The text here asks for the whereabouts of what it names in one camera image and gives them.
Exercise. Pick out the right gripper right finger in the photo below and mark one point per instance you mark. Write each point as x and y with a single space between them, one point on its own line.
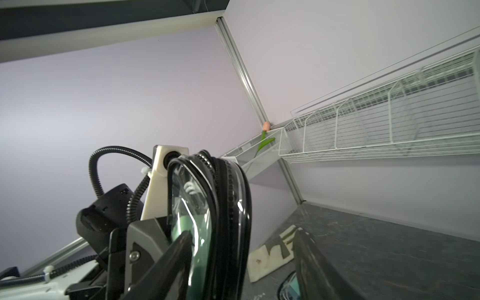
318 279

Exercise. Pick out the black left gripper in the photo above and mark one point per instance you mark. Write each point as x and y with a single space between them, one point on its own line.
127 256

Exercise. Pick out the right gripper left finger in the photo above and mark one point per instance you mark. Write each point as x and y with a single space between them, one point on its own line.
168 278

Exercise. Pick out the green charger block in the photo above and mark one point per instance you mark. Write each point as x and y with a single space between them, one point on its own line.
199 225

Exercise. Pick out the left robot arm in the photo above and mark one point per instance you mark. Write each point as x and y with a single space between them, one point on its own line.
113 209

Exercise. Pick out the beige gardening glove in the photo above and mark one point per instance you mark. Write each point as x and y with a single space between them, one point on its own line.
274 254

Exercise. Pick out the artificial pink tulip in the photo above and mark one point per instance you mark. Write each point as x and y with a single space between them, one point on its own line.
262 153

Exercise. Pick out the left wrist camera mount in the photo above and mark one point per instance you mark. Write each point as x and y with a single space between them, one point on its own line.
156 201

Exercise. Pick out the white mesh wall basket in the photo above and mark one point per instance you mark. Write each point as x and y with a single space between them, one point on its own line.
236 155

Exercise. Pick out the white wire wall shelf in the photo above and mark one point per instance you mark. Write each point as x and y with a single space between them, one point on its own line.
423 106

